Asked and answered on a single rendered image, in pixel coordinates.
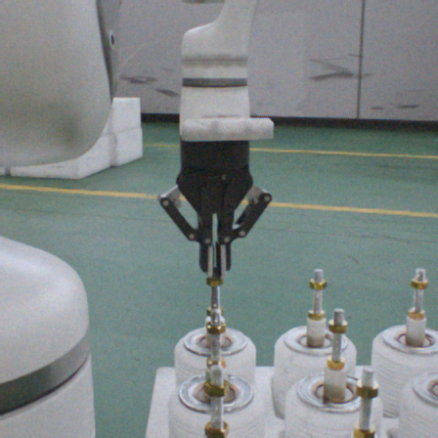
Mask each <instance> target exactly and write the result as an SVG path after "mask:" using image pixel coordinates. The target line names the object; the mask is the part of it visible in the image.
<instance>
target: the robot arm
mask: <svg viewBox="0 0 438 438"><path fill-rule="evenodd" d="M180 1H181V2H184V3H188V4H203V3H225V4H224V7H223V10H222V12H221V14H220V16H219V18H218V19H217V21H216V22H214V23H212V24H206V25H203V26H199V27H195V28H193V29H190V30H188V31H187V32H186V33H185V34H184V36H183V39H182V51H181V53H182V85H184V86H182V94H181V102H180V155H181V169H180V173H179V175H178V177H177V179H176V186H175V187H173V188H172V189H171V190H169V191H168V192H167V193H166V194H164V193H162V194H159V195H158V197H157V201H158V202H159V204H160V206H161V207H162V208H163V210H164V211H165V212H166V213H167V215H168V216H169V217H170V218H171V220H172V221H173V222H174V223H175V225H176V226H177V227H178V229H179V230H180V231H181V232H182V234H183V235H184V236H185V237H186V238H187V240H189V241H198V242H199V266H200V268H201V270H202V271H203V272H205V275H206V276H207V277H208V278H214V260H215V245H214V244H213V214H216V213H217V219H218V227H217V237H218V241H216V265H217V266H219V276H220V277H225V276H226V271H229V270H230V267H231V247H230V245H231V242H232V241H233V240H237V239H244V238H245V237H246V236H247V234H248V233H249V231H250V230H251V229H252V227H253V226H254V224H255V223H256V221H257V220H258V219H259V217H260V216H261V214H262V213H263V212H264V210H265V209H266V207H267V206H268V205H269V203H270V202H271V200H272V196H271V194H269V193H268V192H266V191H265V190H263V189H260V188H258V187H257V186H255V185H254V184H253V178H252V176H251V174H250V171H249V141H252V140H271V139H273V129H274V123H273V122H272V121H271V120H270V119H269V118H249V99H248V92H247V86H246V85H247V60H248V45H249V39H250V33H251V30H252V25H253V22H254V17H255V13H256V9H257V6H258V3H259V0H180ZM121 4H122V0H0V167H23V166H29V165H42V164H49V163H57V162H62V161H66V160H71V159H75V158H78V157H82V156H83V155H85V154H86V153H88V152H89V151H90V150H91V149H92V148H93V147H94V146H95V145H96V143H97V142H98V141H99V139H100V137H101V135H102V133H103V131H104V129H105V127H106V124H107V122H108V119H109V116H110V110H111V106H112V102H113V99H114V93H115V91H117V89H118V83H119V73H118V66H119V63H120V49H119V40H120V15H119V5H121ZM247 193H248V196H247V202H248V205H247V206H246V207H245V209H244V210H243V212H242V213H241V215H240V216H239V218H238V219H237V220H236V222H235V223H234V211H235V210H236V209H237V208H238V206H239V205H240V203H241V202H242V200H243V199H244V197H245V196H246V194H247ZM181 194H182V195H183V196H184V197H185V199H186V200H187V201H188V203H189V204H190V205H191V206H192V208H193V209H194V210H195V211H196V212H197V221H198V229H196V228H193V227H192V226H191V225H190V223H189V222H188V221H187V220H186V218H185V217H184V216H183V215H182V213H181V212H180V211H179V208H180V207H181V205H182V202H181V200H180V195H181ZM233 223H234V225H233ZM95 425H96V423H95V421H94V405H93V388H92V372H91V355H90V328H89V312H88V302H87V295H86V292H85V289H84V286H83V283H82V281H81V279H80V278H79V276H78V275H77V273H76V272H75V271H74V270H73V269H72V268H71V267H70V266H69V265H68V264H66V263H65V261H63V260H62V259H61V258H59V257H57V256H56V255H53V254H51V253H49V252H46V251H44V250H42V249H39V248H36V247H33V246H30V245H27V244H24V243H21V242H18V241H14V240H11V239H8V238H5V237H3V236H0V438H96V427H95Z"/></svg>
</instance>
